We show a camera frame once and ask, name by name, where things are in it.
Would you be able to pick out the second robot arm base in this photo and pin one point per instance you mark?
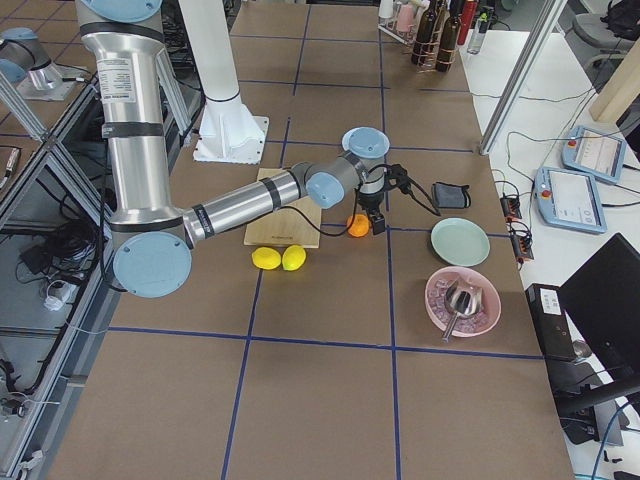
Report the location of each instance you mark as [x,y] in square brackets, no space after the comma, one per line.
[30,69]

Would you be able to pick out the bamboo cutting board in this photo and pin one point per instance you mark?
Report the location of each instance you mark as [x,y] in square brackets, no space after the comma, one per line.
[287,227]

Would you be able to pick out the lower yellow lemon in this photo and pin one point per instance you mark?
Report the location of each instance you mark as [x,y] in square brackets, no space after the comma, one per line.
[266,258]

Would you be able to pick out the metal scoop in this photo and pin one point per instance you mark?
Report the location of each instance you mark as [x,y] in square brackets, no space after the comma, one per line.
[462,300]

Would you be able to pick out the copper wire bottle rack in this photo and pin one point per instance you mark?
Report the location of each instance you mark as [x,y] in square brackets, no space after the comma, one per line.
[433,45]

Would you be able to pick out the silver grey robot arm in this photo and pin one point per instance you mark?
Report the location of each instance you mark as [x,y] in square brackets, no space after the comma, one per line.
[153,237]

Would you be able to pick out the far teach pendant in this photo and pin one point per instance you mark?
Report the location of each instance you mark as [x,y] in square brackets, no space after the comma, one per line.
[595,152]

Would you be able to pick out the dark wine bottle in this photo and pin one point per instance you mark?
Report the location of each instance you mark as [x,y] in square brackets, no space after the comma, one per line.
[448,40]
[424,33]

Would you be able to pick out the near teach pendant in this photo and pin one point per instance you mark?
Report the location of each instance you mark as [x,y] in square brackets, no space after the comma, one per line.
[569,199]

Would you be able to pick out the light green plate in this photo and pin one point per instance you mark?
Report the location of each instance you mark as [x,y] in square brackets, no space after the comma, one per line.
[460,242]

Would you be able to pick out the upper yellow lemon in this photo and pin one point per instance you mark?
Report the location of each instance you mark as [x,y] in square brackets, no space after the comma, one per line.
[293,258]

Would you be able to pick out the teach pendant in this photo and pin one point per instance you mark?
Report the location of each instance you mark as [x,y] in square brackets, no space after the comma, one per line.
[595,152]
[569,199]

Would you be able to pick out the orange mandarin fruit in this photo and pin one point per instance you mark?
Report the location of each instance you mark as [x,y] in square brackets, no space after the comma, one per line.
[361,227]

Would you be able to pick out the grey black folded cloth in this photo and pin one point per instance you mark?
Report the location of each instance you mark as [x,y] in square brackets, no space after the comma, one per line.
[451,196]

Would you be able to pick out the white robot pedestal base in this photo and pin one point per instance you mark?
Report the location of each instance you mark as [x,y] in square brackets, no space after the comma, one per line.
[228,131]

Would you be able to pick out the pink bowl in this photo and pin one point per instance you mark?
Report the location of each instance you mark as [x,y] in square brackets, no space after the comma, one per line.
[475,325]

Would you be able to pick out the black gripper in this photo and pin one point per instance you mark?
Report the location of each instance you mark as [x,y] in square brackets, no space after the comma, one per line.
[370,203]

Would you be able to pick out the black computer monitor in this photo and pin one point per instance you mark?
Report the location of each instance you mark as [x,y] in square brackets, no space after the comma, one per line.
[602,300]

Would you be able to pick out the aluminium frame post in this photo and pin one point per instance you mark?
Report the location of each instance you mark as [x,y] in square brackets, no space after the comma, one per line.
[538,36]

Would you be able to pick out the yellow lemon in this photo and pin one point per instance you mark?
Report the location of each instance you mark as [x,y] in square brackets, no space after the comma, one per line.
[293,258]
[266,258]

